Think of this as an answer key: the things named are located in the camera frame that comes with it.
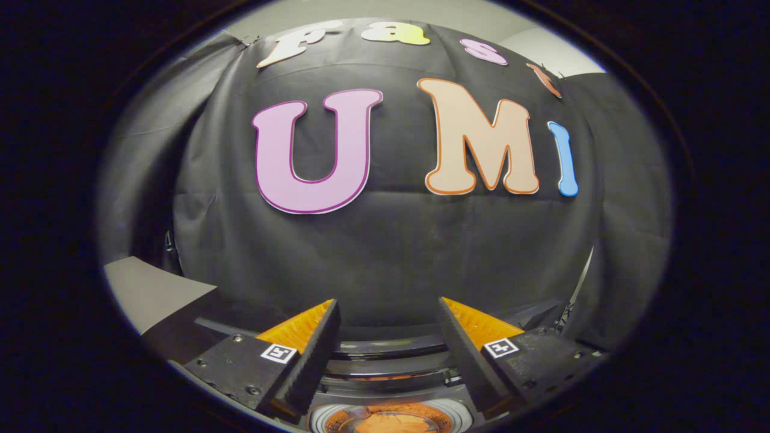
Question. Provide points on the grey cabinet with white door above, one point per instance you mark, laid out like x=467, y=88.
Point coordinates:
x=150, y=288

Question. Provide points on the orange garment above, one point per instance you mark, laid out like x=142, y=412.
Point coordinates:
x=391, y=424

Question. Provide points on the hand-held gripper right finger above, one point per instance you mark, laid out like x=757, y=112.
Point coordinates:
x=463, y=352

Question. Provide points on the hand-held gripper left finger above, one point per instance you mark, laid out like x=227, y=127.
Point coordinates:
x=313, y=355

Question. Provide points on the black backdrop cloth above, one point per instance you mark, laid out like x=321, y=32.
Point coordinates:
x=391, y=252

